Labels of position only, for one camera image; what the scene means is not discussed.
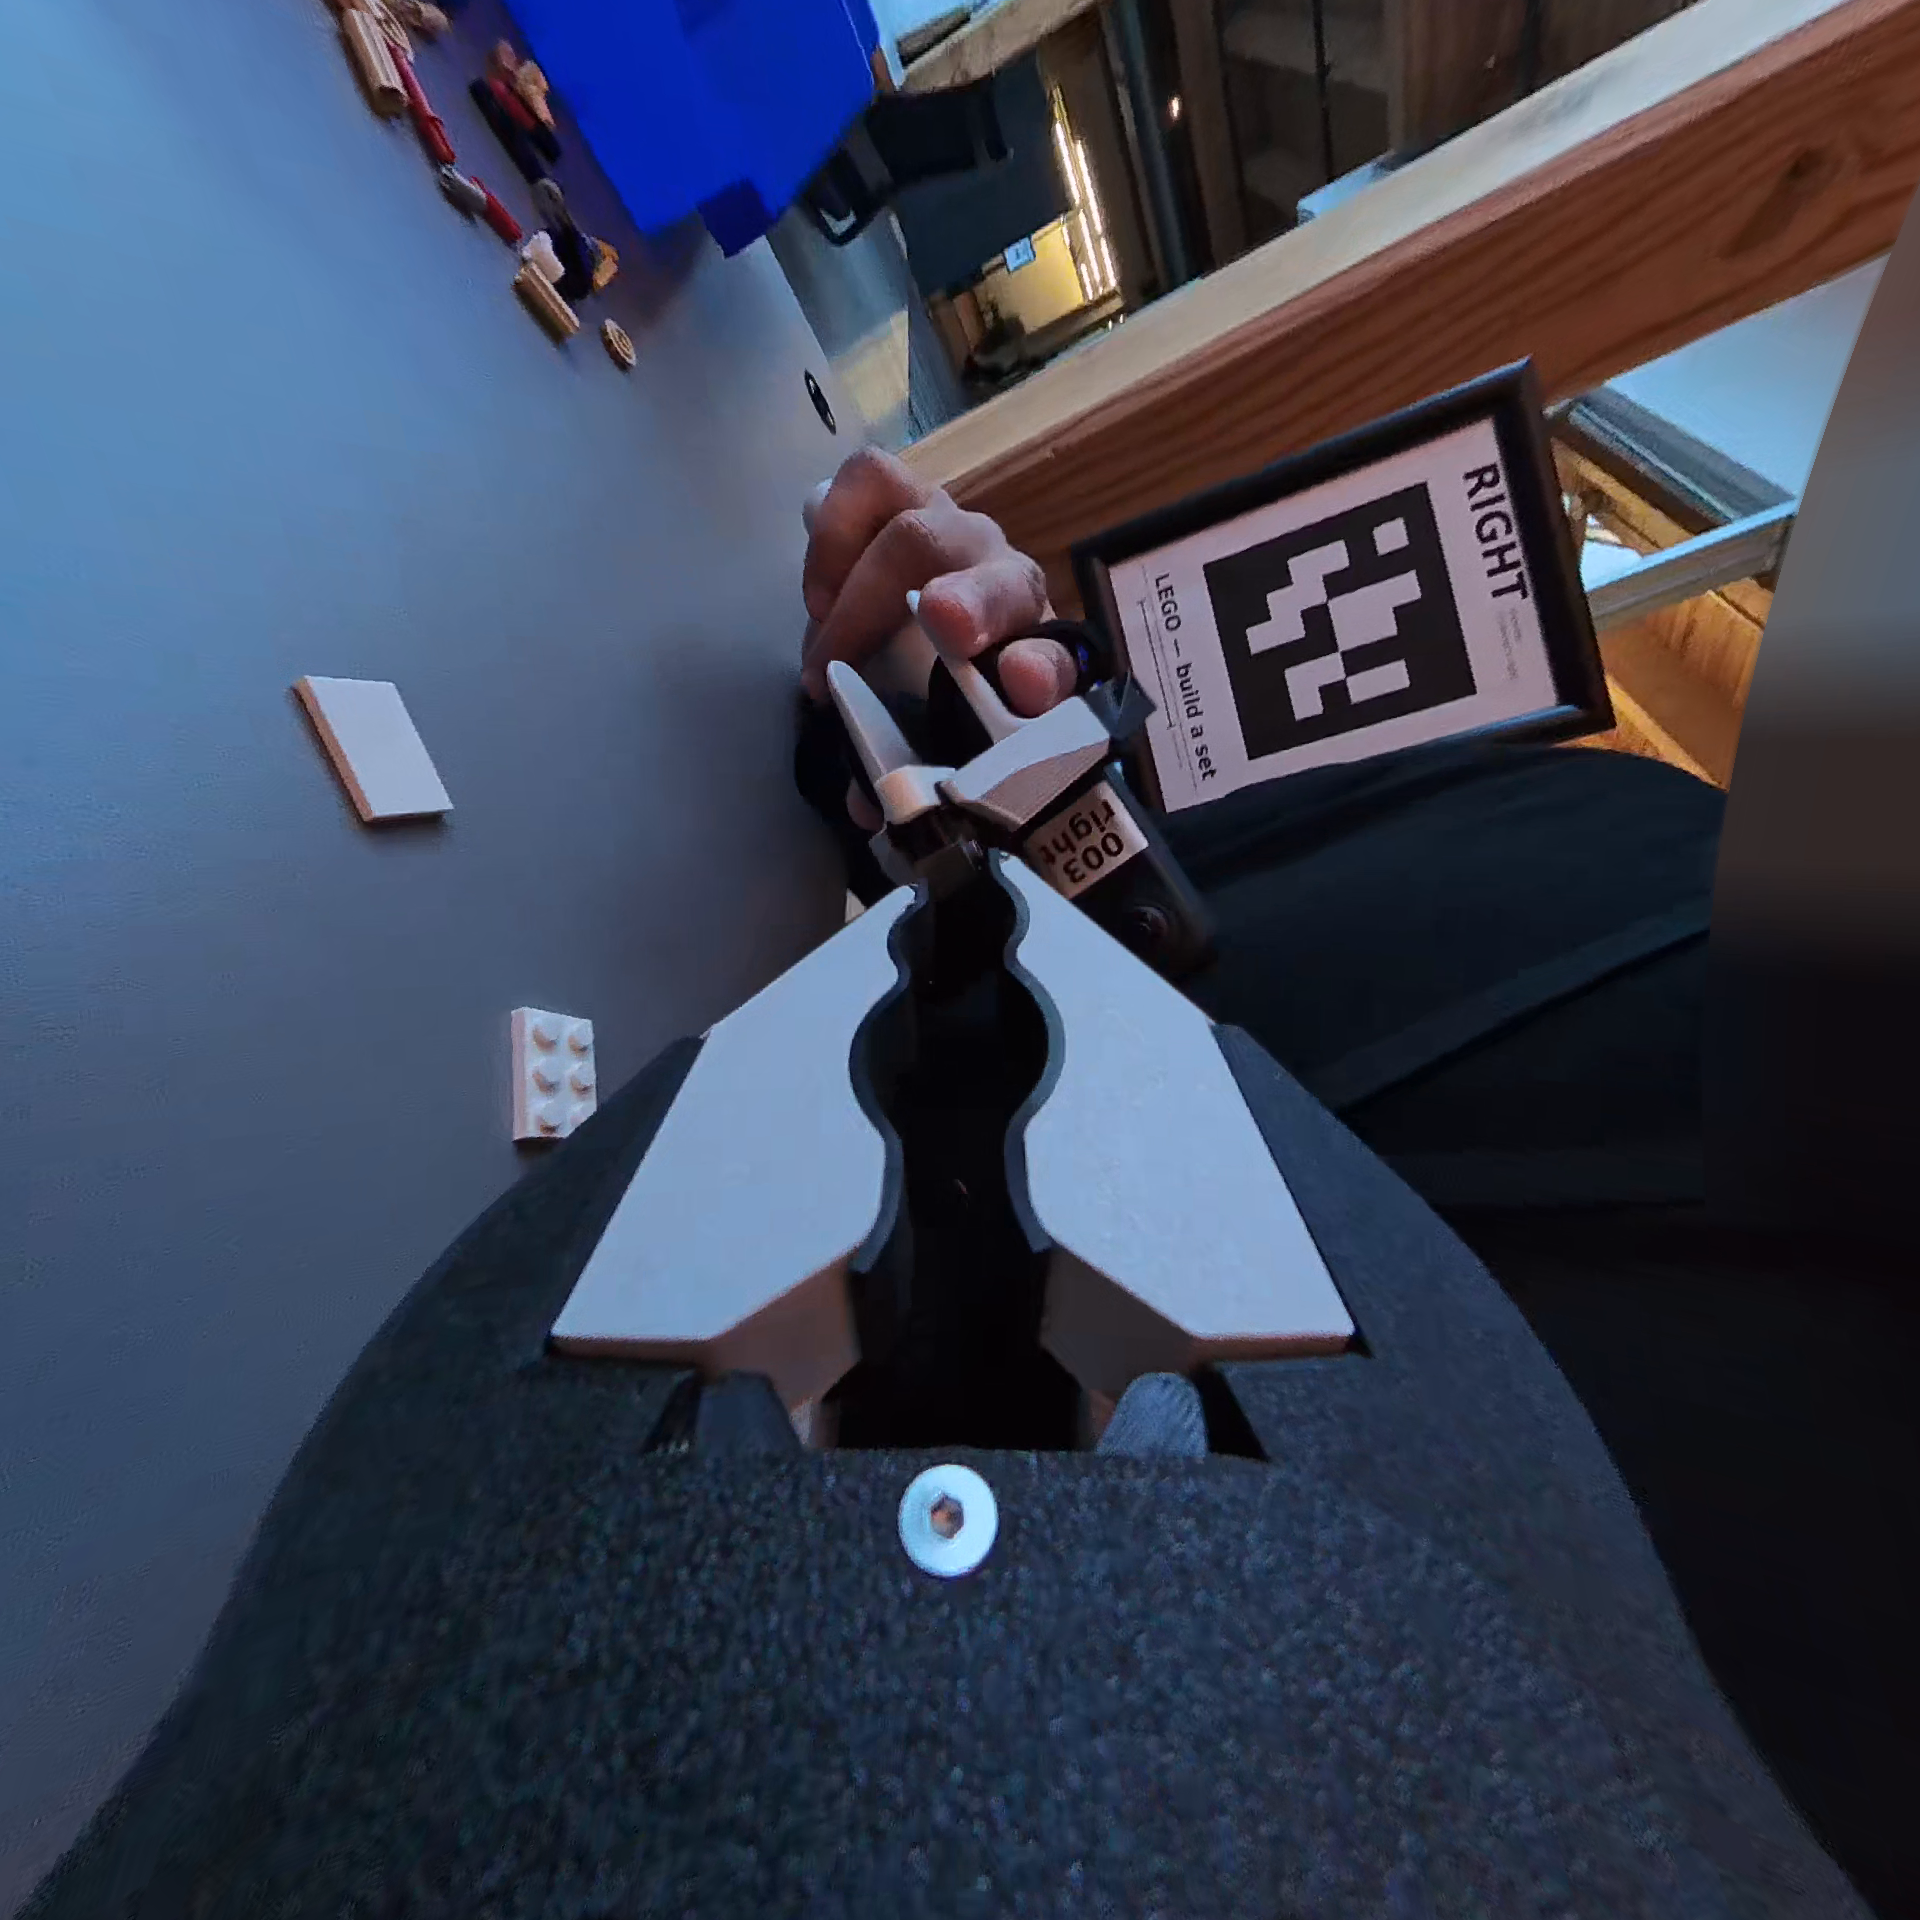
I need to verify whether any wooden beam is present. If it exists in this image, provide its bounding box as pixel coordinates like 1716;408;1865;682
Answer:
900;0;1920;579

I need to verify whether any white smooth lego tile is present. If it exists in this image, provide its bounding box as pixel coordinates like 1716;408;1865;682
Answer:
291;673;455;828

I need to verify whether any metal rail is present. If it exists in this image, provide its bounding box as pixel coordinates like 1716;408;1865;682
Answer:
1552;385;1798;631

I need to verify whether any pile of tan lego pieces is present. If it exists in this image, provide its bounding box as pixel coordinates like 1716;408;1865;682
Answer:
329;0;640;369

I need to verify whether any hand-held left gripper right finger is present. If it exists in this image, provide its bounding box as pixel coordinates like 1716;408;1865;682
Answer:
990;865;1360;1450

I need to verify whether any dark shelving unit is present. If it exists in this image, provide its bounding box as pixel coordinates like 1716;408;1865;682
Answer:
884;0;1517;408

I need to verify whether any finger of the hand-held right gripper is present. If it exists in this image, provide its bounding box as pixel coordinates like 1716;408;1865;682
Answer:
824;656;948;828
944;701;1158;820

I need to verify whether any white studded lego plate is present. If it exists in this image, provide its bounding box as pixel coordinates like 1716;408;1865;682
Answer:
510;1003;600;1150

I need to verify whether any blue plastic bin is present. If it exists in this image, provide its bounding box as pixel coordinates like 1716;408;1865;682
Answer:
502;0;887;257

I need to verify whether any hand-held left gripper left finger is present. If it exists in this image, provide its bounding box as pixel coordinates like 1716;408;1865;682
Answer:
550;883;923;1450

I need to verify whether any person's right hand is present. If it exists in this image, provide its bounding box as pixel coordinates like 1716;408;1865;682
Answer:
797;445;1060;713

